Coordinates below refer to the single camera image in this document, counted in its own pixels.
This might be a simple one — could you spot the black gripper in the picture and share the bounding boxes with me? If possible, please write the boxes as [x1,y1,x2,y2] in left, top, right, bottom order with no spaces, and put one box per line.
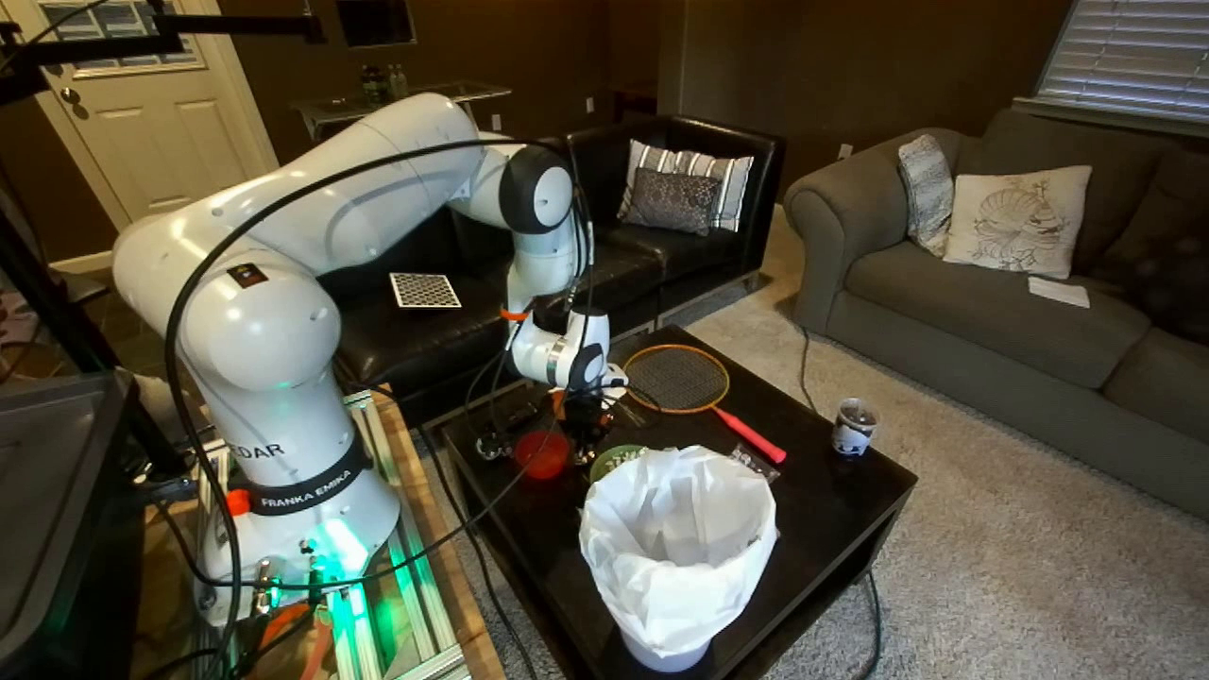
[558,379,614,438]

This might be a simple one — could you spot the green plastic bowl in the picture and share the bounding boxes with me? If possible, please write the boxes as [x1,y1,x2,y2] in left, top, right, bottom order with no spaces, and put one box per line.
[586,438,652,486]

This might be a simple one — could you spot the red plastic bowl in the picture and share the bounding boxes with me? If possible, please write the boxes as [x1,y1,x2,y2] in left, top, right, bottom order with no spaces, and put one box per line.
[511,422,580,486]

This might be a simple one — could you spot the bin with white bag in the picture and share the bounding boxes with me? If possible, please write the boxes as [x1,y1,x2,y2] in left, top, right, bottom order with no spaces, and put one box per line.
[574,443,781,677]

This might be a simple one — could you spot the black leather armchair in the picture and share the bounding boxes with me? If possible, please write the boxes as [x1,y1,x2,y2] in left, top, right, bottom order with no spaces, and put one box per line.
[317,114,786,427]

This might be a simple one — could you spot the checkered flat tablet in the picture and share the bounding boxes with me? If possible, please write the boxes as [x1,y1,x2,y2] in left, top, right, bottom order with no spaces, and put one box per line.
[386,269,469,317]

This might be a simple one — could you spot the wooden robot platform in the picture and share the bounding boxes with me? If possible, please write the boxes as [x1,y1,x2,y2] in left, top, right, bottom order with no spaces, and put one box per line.
[125,386,511,680]

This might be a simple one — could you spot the dark sequin cushion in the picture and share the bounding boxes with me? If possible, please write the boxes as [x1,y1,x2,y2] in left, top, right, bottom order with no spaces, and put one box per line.
[615,165,730,243]

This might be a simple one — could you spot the black coffee table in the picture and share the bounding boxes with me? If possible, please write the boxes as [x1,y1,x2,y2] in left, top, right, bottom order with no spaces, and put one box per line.
[422,322,922,680]

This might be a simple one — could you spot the small metal can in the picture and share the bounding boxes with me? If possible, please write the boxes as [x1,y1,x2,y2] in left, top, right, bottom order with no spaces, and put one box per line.
[829,398,880,461]

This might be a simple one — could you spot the white striped cushion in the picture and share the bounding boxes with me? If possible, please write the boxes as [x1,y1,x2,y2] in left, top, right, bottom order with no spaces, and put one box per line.
[615,136,761,238]

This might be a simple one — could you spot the glass side table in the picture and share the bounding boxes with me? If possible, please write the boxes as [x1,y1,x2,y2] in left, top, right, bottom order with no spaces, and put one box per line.
[295,75,523,145]

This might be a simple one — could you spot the grey fabric sofa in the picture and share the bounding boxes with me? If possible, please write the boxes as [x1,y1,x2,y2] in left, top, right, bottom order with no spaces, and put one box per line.
[781,104,1209,520]

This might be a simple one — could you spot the white striped pillow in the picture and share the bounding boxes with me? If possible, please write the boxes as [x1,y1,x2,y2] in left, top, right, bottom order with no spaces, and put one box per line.
[897,128,960,261]

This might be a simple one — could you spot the cream floral pillow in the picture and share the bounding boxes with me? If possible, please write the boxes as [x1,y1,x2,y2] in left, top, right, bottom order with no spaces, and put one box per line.
[941,161,1095,282]

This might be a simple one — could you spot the white paper sheet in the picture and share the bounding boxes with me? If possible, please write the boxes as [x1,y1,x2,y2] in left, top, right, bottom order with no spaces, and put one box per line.
[1026,272,1095,315]

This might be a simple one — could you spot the white panel door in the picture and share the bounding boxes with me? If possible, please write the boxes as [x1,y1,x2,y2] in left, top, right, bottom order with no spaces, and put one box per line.
[0,0,283,238]

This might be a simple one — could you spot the large black box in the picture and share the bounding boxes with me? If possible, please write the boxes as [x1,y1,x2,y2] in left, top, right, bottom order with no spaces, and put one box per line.
[0,371,153,680]

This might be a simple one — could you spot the dark patterned pillow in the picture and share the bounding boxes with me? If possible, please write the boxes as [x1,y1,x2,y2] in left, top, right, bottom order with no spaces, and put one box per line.
[1095,148,1209,351]

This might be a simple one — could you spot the white window blinds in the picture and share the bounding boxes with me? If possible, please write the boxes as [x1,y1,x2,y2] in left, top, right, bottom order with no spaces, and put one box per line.
[1012,0,1209,140]

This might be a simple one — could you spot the badminton racket red handle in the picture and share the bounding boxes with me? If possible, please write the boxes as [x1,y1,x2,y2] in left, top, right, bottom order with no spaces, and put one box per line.
[615,337,794,473]

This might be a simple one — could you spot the thin black floor cable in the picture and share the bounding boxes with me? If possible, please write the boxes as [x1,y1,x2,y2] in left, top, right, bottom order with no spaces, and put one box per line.
[794,317,825,408]

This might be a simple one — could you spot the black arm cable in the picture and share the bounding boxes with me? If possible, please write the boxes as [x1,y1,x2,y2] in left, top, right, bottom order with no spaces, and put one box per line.
[158,133,597,635]

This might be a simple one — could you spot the black table cable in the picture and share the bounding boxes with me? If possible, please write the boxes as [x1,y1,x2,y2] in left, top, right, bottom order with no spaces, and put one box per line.
[851,565,888,680]

